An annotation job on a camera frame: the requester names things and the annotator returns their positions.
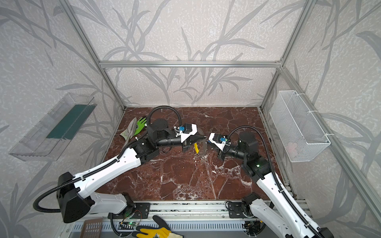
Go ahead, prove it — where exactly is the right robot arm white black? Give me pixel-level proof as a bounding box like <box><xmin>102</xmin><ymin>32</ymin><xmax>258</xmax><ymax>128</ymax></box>
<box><xmin>208</xmin><ymin>126</ymin><xmax>333</xmax><ymax>238</ymax></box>

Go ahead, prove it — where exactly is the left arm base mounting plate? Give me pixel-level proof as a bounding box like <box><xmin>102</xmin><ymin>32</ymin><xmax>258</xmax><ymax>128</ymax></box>
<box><xmin>120</xmin><ymin>202</ymin><xmax>151</xmax><ymax>219</ymax></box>

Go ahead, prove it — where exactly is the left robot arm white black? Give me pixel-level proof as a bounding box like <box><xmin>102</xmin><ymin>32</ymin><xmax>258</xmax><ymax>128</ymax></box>
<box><xmin>33</xmin><ymin>106</ymin><xmax>206</xmax><ymax>223</ymax></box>

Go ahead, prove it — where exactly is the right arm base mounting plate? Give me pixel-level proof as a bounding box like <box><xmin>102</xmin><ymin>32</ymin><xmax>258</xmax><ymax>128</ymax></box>
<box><xmin>225</xmin><ymin>201</ymin><xmax>254</xmax><ymax>219</ymax></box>

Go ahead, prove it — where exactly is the green black work glove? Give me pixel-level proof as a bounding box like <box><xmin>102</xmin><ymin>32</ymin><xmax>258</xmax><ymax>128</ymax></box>
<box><xmin>134</xmin><ymin>117</ymin><xmax>147</xmax><ymax>136</ymax></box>

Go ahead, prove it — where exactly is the metal garden trowel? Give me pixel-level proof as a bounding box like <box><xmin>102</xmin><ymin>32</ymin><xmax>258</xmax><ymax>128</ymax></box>
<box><xmin>120</xmin><ymin>118</ymin><xmax>137</xmax><ymax>154</ymax></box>

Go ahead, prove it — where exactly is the yellow black work glove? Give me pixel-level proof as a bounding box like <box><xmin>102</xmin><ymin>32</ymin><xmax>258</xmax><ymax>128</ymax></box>
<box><xmin>132</xmin><ymin>215</ymin><xmax>183</xmax><ymax>238</ymax></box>

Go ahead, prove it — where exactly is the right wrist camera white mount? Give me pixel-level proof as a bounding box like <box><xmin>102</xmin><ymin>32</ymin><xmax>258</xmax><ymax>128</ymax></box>
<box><xmin>208</xmin><ymin>133</ymin><xmax>230</xmax><ymax>153</ymax></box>

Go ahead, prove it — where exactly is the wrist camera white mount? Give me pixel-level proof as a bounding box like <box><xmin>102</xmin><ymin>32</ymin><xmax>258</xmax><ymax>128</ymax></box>
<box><xmin>174</xmin><ymin>123</ymin><xmax>197</xmax><ymax>143</ymax></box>
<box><xmin>208</xmin><ymin>133</ymin><xmax>230</xmax><ymax>153</ymax></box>

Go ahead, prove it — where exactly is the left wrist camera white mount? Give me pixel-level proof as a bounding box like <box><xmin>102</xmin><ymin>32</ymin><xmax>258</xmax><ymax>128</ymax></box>
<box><xmin>174</xmin><ymin>123</ymin><xmax>197</xmax><ymax>143</ymax></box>

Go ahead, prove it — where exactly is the aluminium front rail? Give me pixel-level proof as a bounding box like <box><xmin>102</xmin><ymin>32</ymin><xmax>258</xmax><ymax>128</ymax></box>
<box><xmin>114</xmin><ymin>200</ymin><xmax>251</xmax><ymax>222</ymax></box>

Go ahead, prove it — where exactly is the white wire mesh basket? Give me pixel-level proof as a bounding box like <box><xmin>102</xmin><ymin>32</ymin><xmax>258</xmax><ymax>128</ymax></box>
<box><xmin>270</xmin><ymin>90</ymin><xmax>331</xmax><ymax>163</ymax></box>

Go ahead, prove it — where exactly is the clear plastic wall bin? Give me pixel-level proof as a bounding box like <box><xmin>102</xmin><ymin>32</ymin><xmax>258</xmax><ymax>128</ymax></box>
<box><xmin>9</xmin><ymin>93</ymin><xmax>97</xmax><ymax>162</ymax></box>

